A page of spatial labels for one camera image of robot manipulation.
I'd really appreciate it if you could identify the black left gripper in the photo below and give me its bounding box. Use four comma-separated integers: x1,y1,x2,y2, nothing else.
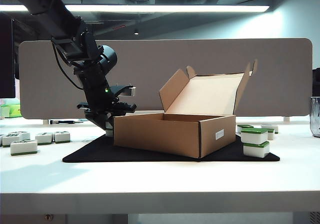
73,63,137,131

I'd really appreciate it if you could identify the brown cardboard paper box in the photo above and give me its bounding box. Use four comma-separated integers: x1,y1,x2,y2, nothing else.
113,59,258,159

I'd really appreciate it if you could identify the black rectangular mat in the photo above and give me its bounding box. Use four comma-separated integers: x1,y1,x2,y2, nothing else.
62,133,281,163

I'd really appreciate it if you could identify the black screwdriver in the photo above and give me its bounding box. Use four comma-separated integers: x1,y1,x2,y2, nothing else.
49,119,85,125

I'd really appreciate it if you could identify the bright green packet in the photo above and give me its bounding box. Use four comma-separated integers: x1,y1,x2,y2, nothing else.
9,104,22,118

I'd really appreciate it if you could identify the green white carton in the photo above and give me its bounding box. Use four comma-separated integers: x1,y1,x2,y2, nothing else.
0,105,11,119

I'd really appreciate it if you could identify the grey felt desk divider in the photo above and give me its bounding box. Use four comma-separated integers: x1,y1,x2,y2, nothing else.
18,37,314,121

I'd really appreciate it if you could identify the dark computer monitor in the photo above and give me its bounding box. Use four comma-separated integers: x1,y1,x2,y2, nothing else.
0,12,17,99

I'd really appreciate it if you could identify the clear drinking glass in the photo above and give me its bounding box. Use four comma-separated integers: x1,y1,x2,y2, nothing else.
309,97,320,138

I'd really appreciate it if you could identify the black background object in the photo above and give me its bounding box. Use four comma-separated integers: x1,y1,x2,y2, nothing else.
312,67,320,98

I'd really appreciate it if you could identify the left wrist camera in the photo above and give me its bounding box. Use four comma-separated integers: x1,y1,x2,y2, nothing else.
109,83,137,100

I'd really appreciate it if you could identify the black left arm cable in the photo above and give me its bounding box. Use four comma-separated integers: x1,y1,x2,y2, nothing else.
51,42,85,90

